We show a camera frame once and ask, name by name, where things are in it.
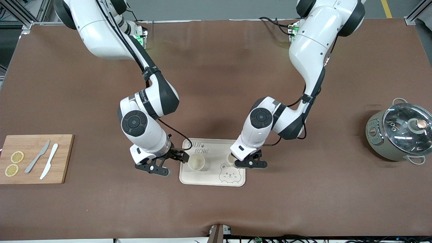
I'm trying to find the grey plastic knife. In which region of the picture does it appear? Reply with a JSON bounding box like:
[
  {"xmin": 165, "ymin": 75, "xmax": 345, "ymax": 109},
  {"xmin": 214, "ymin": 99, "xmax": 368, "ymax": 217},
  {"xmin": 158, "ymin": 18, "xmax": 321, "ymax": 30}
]
[{"xmin": 25, "ymin": 140, "xmax": 50, "ymax": 174}]

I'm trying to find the black base power cable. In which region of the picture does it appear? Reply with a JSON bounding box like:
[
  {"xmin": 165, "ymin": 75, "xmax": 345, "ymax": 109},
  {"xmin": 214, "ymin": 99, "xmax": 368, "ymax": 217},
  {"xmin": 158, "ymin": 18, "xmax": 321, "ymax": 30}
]
[{"xmin": 259, "ymin": 16, "xmax": 297, "ymax": 36}]

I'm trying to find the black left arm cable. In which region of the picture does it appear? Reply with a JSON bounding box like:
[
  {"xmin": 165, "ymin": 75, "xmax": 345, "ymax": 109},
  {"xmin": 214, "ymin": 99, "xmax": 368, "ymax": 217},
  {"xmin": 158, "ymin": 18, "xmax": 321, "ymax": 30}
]
[{"xmin": 263, "ymin": 34, "xmax": 340, "ymax": 147}]

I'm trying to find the cream bear print tray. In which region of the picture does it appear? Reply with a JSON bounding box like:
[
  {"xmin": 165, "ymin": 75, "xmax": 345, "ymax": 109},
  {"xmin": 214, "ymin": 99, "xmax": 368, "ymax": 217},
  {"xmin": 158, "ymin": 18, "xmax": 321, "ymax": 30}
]
[{"xmin": 179, "ymin": 138, "xmax": 246, "ymax": 187}]

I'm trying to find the aluminium frame profile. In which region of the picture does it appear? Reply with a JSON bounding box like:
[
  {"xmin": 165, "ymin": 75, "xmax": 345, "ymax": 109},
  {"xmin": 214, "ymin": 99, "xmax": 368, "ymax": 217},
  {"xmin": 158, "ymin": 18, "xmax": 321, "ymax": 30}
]
[{"xmin": 0, "ymin": 0, "xmax": 46, "ymax": 34}]

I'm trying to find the wooden cutting board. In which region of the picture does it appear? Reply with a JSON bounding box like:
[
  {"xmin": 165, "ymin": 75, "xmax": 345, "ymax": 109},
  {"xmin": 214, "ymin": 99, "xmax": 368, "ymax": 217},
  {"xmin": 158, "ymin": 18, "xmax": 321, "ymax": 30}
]
[{"xmin": 0, "ymin": 134, "xmax": 75, "ymax": 185}]

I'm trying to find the glass pot lid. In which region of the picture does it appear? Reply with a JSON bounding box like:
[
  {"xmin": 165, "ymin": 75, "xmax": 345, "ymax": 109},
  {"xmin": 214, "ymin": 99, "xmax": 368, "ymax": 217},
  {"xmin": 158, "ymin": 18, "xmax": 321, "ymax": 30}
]
[{"xmin": 382, "ymin": 103, "xmax": 432, "ymax": 156}]

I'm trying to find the brown table cover mat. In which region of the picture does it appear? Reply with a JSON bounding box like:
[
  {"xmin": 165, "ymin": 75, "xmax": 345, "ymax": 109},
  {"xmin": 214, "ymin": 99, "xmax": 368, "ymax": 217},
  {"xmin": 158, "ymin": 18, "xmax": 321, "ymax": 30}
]
[{"xmin": 0, "ymin": 19, "xmax": 432, "ymax": 241}]

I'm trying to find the white plastic knife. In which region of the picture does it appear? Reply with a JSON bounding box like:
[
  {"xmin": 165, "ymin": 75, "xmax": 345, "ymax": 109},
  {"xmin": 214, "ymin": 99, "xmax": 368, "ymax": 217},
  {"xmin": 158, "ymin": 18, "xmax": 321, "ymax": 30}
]
[{"xmin": 40, "ymin": 143, "xmax": 59, "ymax": 180}]

